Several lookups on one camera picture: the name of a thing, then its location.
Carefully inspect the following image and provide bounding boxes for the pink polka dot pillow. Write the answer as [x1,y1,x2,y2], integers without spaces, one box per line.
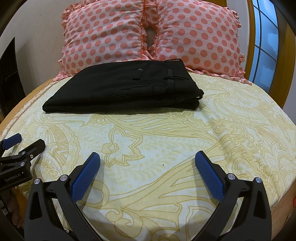
[143,0,252,86]
[53,0,160,82]

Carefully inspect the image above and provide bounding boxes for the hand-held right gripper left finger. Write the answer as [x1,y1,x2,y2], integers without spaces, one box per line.
[24,152,116,241]

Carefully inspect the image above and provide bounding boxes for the yellow patterned bed sheet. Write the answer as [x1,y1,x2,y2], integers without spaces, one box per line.
[0,71,296,241]

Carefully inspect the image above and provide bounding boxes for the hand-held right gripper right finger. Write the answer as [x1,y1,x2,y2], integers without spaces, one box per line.
[195,151,272,241]

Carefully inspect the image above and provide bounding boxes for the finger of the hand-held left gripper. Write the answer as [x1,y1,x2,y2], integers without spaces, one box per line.
[0,134,23,151]
[14,139,46,163]

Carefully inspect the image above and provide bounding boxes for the person's left hand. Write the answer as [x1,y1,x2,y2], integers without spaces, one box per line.
[3,187,24,229]

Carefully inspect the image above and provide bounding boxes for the black pants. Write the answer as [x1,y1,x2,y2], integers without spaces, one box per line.
[42,59,204,114]

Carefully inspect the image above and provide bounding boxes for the wooden framed window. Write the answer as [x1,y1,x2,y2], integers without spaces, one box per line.
[245,0,296,109]

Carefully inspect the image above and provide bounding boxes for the black slatted panel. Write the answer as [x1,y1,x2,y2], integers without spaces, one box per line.
[0,37,26,121]

